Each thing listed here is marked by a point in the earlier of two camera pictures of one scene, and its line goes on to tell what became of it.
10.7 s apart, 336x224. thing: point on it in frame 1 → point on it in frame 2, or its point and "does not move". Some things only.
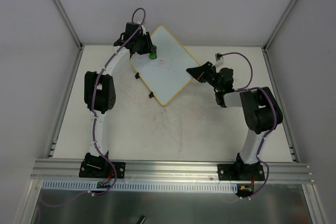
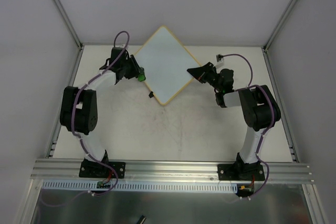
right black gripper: x=207 y=72 does not move
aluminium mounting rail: x=199 y=171 does not move
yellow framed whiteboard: x=166 y=76 does not move
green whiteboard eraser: x=153 y=55 → x=141 y=77
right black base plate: x=240 y=172 does not move
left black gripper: x=145 y=44 → x=132 y=67
